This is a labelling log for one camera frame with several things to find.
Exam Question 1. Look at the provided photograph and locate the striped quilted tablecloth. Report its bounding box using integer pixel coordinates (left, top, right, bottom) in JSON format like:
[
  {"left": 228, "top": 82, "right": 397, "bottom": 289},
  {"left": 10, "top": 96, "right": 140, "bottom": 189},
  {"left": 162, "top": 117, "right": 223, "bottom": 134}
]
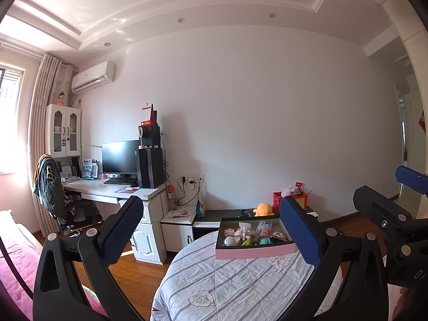
[{"left": 150, "top": 231, "right": 345, "bottom": 321}]

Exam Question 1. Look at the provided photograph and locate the white air conditioner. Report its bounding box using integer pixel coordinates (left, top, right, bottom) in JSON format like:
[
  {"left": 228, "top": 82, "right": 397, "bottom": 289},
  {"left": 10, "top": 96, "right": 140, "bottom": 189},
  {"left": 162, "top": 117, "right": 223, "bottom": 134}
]
[{"left": 71, "top": 61, "right": 115, "bottom": 94}]

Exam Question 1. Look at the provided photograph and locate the black cable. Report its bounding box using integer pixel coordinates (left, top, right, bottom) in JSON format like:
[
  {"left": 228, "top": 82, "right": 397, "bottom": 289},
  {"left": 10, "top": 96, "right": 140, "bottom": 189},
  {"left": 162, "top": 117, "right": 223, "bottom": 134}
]
[{"left": 0, "top": 237, "right": 35, "bottom": 302}]

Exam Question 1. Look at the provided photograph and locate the black computer tower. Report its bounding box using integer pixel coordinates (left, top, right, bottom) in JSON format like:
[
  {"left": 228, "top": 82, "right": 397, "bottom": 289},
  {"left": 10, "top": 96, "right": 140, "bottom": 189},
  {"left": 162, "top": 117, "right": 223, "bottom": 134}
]
[{"left": 137, "top": 147, "right": 165, "bottom": 189}]

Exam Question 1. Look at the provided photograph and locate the black computer monitor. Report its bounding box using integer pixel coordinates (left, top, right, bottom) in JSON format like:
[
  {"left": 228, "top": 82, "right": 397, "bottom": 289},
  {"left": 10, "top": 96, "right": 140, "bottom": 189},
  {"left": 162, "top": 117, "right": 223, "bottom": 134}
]
[{"left": 102, "top": 140, "right": 141, "bottom": 175}]

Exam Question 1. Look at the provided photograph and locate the patterned gift bag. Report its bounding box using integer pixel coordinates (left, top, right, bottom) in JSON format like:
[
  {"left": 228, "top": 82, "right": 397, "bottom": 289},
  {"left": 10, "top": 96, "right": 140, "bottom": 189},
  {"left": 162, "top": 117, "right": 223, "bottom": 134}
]
[{"left": 196, "top": 187, "right": 207, "bottom": 217}]

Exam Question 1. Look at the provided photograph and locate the cream wardrobe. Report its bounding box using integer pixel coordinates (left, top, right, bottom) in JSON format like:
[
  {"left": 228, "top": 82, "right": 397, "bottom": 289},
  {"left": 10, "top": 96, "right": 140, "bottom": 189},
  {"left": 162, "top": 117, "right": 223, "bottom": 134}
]
[{"left": 374, "top": 0, "right": 428, "bottom": 218}]

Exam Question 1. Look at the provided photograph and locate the window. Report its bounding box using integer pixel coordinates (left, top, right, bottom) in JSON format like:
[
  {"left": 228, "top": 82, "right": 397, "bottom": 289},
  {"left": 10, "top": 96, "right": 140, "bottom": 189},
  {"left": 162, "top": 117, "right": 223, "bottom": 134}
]
[{"left": 0, "top": 62, "right": 26, "bottom": 174}]

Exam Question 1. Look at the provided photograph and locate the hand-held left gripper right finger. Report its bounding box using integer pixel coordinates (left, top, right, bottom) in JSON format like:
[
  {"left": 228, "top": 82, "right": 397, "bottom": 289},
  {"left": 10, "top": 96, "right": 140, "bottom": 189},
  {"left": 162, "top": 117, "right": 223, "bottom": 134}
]
[{"left": 280, "top": 196, "right": 390, "bottom": 321}]

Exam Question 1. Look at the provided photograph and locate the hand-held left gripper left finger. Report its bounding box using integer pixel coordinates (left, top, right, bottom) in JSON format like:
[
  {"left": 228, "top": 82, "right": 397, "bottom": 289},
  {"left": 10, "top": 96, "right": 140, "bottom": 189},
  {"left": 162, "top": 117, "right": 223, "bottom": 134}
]
[{"left": 33, "top": 196, "right": 146, "bottom": 321}]

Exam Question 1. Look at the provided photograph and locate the white door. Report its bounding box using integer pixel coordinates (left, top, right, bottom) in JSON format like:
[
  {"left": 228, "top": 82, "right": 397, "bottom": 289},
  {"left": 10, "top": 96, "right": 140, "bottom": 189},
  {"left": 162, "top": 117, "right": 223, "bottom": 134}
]
[{"left": 393, "top": 82, "right": 410, "bottom": 202}]

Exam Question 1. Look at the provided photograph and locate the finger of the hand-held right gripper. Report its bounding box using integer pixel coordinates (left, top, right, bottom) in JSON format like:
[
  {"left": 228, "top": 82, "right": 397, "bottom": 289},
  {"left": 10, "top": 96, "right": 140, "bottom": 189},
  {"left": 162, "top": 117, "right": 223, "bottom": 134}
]
[
  {"left": 395, "top": 165, "right": 428, "bottom": 195},
  {"left": 353, "top": 185, "right": 416, "bottom": 239}
]

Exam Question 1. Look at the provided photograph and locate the yellow plush toy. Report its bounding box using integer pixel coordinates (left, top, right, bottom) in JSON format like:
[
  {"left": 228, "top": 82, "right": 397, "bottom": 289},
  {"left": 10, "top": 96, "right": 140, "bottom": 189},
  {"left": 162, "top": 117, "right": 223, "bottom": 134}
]
[{"left": 252, "top": 202, "right": 275, "bottom": 217}]

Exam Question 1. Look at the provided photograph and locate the blue carton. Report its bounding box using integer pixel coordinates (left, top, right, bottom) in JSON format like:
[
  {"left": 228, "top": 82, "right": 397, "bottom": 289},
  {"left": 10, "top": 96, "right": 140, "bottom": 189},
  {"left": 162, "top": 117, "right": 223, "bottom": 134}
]
[{"left": 82, "top": 159, "right": 98, "bottom": 179}]

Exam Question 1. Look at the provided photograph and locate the beige curtain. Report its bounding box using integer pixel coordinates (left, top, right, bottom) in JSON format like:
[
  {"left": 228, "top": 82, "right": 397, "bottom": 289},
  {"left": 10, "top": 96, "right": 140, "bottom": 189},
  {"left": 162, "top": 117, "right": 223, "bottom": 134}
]
[{"left": 30, "top": 53, "right": 79, "bottom": 238}]

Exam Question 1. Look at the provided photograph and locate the office chair with jacket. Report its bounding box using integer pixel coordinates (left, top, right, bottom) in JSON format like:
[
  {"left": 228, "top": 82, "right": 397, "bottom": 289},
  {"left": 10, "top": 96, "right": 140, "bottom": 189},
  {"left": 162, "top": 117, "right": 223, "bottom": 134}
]
[{"left": 33, "top": 154, "right": 103, "bottom": 236}]

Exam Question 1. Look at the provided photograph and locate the red toy box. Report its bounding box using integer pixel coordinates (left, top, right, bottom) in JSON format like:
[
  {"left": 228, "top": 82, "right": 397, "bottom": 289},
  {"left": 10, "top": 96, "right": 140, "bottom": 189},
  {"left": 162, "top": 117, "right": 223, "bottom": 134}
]
[{"left": 272, "top": 191, "right": 308, "bottom": 213}]

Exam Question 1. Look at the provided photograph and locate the white glass door cabinet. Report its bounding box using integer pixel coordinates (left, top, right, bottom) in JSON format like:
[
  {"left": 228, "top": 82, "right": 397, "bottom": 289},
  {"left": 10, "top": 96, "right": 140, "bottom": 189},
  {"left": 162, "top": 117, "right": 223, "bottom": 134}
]
[{"left": 45, "top": 104, "right": 82, "bottom": 158}]

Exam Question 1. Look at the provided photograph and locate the pink bedspread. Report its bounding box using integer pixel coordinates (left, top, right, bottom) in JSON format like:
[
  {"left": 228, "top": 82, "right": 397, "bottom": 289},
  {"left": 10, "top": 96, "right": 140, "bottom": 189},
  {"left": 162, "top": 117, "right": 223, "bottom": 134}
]
[{"left": 0, "top": 209, "right": 108, "bottom": 321}]

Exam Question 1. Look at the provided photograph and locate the pink cardboard box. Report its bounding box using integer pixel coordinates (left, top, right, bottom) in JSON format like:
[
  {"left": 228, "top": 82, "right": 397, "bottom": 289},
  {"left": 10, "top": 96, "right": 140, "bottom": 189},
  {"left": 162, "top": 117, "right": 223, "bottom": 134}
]
[{"left": 215, "top": 216, "right": 297, "bottom": 260}]

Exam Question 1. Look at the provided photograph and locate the white desk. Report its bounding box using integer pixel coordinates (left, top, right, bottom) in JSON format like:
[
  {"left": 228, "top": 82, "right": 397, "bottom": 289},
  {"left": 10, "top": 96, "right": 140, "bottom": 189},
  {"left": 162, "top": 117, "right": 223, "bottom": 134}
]
[{"left": 62, "top": 177, "right": 168, "bottom": 265}]

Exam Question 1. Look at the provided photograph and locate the low white side table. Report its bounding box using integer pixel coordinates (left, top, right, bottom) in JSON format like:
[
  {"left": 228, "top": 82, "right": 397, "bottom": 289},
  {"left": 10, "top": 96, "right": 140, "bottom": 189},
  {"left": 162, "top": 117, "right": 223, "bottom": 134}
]
[{"left": 160, "top": 206, "right": 198, "bottom": 253}]

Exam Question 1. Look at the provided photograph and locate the black speaker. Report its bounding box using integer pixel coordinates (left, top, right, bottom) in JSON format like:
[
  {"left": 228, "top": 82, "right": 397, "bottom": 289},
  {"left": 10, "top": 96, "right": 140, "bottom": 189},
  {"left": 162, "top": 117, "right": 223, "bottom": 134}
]
[{"left": 139, "top": 125, "right": 161, "bottom": 148}]

